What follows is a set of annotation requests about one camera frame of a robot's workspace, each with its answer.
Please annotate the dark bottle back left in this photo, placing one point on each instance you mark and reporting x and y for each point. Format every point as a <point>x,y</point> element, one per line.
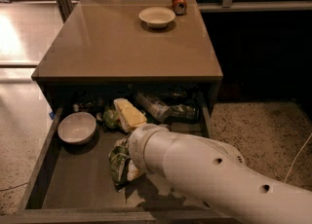
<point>87,101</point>

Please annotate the green jalapeno chip bag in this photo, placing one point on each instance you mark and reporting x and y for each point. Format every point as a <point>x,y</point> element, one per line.
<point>119,158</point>

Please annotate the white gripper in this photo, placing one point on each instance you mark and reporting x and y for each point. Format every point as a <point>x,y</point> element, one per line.
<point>136,145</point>

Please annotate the green teal chip bag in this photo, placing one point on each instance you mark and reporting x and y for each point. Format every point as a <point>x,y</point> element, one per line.
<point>111,118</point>

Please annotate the white bowl in drawer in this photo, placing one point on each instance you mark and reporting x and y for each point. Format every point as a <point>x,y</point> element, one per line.
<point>77,128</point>

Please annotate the clear plastic water bottle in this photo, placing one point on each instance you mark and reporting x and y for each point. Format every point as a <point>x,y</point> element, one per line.
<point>158,109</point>

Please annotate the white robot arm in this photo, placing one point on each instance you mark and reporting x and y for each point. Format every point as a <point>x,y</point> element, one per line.
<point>215,172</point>

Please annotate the dark glass bottle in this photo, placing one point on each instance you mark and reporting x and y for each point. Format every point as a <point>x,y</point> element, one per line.
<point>184,113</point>

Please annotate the orange soda can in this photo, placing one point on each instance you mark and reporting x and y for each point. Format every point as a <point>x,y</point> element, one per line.
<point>179,6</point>

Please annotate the white bowl on counter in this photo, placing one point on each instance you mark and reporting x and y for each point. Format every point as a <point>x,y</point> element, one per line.
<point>157,17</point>

